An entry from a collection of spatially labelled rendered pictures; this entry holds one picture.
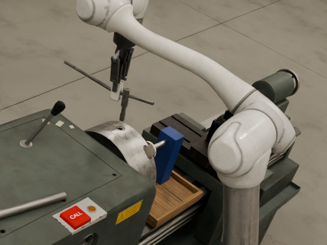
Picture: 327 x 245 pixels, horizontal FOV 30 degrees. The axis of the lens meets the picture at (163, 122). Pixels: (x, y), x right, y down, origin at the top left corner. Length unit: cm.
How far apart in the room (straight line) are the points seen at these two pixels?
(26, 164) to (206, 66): 58
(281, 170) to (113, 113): 167
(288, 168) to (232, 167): 175
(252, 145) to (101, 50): 387
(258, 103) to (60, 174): 60
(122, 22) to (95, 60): 344
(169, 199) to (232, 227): 74
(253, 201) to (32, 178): 61
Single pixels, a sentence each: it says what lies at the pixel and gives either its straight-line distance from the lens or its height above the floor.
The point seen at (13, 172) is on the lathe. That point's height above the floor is 125.
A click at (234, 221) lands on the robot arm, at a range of 169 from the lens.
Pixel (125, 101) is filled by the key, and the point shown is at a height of 135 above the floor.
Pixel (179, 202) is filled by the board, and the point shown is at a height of 88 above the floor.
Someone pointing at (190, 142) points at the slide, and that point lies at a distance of 262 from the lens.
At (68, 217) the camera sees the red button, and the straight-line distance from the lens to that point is 162.
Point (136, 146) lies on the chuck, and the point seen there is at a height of 122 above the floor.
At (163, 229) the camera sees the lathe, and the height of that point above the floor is 79.
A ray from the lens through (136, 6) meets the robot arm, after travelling 184.
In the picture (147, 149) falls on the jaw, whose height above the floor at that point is 120.
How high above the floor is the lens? 235
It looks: 31 degrees down
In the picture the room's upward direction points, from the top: 19 degrees clockwise
